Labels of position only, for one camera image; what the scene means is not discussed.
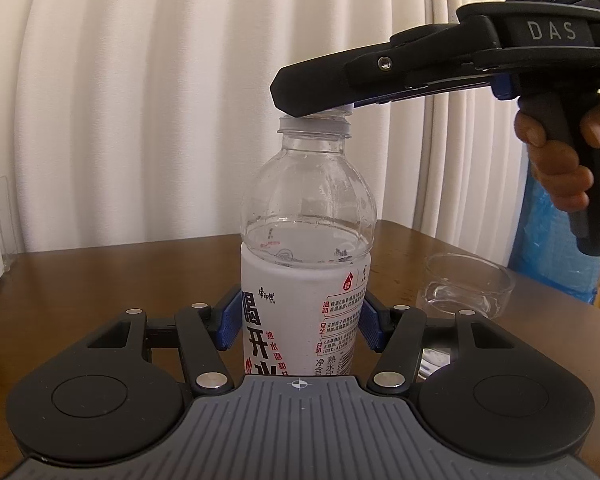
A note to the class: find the clear plastic water bottle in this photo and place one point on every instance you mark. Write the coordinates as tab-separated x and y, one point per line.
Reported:
307	280

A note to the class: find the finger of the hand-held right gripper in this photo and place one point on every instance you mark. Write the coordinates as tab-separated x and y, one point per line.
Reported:
325	82

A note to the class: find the white pleated curtain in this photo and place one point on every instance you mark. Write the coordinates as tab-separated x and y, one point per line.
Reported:
155	85

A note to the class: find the clear glass bowl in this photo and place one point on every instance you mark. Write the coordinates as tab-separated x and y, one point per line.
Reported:
462	285

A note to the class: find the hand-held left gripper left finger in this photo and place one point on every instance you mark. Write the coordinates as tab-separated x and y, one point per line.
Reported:
227	326

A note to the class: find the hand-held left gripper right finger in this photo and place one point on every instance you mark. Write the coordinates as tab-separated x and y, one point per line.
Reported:
370	328

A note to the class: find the person's right hand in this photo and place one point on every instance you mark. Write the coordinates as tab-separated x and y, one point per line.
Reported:
560	182

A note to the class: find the blue plastic bag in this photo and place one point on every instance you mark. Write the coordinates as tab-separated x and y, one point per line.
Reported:
545	255

